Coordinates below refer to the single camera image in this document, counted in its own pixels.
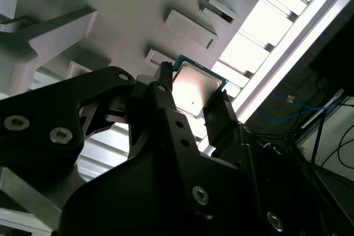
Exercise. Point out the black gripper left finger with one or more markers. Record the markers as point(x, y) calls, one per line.
point(41, 125)

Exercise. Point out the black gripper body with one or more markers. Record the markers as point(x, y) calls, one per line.
point(138, 197)

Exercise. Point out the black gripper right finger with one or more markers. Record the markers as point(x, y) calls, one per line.
point(221, 125)

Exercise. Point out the silver CPU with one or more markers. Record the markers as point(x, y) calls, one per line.
point(193, 89)

